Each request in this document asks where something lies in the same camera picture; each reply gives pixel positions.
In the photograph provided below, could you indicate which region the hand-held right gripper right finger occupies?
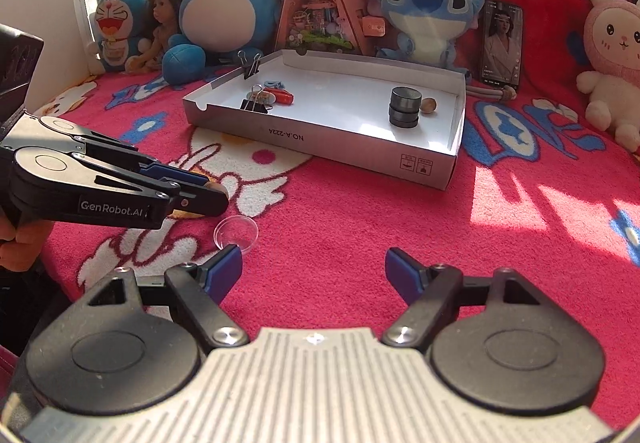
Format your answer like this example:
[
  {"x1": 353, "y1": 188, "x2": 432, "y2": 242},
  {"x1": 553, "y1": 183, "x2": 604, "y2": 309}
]
[{"x1": 381, "y1": 247, "x2": 546, "y2": 349}]

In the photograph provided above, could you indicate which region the shallow grey cardboard box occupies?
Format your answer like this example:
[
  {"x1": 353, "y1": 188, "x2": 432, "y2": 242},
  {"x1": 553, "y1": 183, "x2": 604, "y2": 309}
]
[{"x1": 182, "y1": 49, "x2": 467, "y2": 190}]

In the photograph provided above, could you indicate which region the brown-haired doll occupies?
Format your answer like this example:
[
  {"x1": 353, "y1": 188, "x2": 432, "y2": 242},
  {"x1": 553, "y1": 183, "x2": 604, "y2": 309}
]
[{"x1": 125, "y1": 0, "x2": 188, "y2": 71}]

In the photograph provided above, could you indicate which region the blue cat plush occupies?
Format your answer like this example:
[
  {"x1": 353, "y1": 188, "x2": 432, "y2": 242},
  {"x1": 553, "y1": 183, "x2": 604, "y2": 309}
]
[{"x1": 85, "y1": 0, "x2": 153, "y2": 74}]

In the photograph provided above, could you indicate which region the round blue mouse plush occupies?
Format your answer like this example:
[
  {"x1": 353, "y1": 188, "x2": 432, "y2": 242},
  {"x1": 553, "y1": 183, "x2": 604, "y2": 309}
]
[{"x1": 162, "y1": 0, "x2": 291, "y2": 85}]

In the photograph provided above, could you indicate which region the pink rabbit plush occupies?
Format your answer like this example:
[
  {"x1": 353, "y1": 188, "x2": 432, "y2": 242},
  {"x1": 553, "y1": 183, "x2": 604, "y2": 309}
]
[{"x1": 576, "y1": 0, "x2": 640, "y2": 151}]

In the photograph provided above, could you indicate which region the orange plastic toy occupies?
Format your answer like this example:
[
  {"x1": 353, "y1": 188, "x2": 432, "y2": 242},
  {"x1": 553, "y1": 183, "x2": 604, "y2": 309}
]
[{"x1": 262, "y1": 87, "x2": 296, "y2": 105}]

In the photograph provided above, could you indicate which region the clear plastic lid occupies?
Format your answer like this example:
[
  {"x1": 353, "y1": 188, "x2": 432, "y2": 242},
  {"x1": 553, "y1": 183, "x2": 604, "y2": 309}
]
[{"x1": 212, "y1": 217, "x2": 260, "y2": 255}]

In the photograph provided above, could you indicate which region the smartphone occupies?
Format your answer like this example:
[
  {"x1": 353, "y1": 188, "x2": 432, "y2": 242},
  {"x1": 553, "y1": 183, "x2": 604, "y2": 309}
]
[{"x1": 480, "y1": 0, "x2": 524, "y2": 91}]

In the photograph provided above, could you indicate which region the black round tin lid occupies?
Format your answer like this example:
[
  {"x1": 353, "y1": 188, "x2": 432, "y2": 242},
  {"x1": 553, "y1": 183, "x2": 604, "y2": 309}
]
[{"x1": 390, "y1": 86, "x2": 422, "y2": 113}]

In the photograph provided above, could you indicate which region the person's left hand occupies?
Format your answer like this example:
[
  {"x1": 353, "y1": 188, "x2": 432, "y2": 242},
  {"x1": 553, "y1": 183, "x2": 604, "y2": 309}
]
[{"x1": 0, "y1": 213, "x2": 53, "y2": 271}]

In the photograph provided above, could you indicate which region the blue alien plush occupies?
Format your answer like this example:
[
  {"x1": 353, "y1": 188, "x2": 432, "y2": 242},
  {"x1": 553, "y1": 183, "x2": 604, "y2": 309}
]
[{"x1": 364, "y1": 0, "x2": 493, "y2": 74}]

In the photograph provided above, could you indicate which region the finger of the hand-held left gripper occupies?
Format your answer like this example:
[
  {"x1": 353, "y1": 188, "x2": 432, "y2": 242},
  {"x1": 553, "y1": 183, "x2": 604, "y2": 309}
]
[
  {"x1": 70, "y1": 132, "x2": 213, "y2": 186},
  {"x1": 95, "y1": 166, "x2": 231, "y2": 219}
]

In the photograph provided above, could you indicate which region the blue toy shoe keychain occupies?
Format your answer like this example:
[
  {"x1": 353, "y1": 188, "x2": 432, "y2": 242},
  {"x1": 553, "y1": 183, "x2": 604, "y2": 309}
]
[{"x1": 257, "y1": 80, "x2": 286, "y2": 104}]

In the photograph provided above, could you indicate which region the black binder clip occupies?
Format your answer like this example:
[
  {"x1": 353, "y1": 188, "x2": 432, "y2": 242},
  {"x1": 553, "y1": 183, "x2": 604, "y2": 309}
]
[
  {"x1": 237, "y1": 50, "x2": 263, "y2": 81},
  {"x1": 240, "y1": 84, "x2": 275, "y2": 114}
]

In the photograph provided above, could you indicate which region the red printed blanket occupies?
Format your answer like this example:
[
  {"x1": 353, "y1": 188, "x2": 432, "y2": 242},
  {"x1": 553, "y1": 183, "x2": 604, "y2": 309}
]
[{"x1": 42, "y1": 0, "x2": 640, "y2": 424}]

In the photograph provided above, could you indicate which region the grey cord with wooden end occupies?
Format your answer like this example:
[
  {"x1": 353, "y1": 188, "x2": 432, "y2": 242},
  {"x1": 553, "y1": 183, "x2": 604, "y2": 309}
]
[{"x1": 465, "y1": 84, "x2": 518, "y2": 103}]

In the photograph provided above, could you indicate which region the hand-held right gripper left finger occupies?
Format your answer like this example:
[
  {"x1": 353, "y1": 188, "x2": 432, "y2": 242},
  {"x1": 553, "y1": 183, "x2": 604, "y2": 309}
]
[{"x1": 87, "y1": 244, "x2": 251, "y2": 349}]

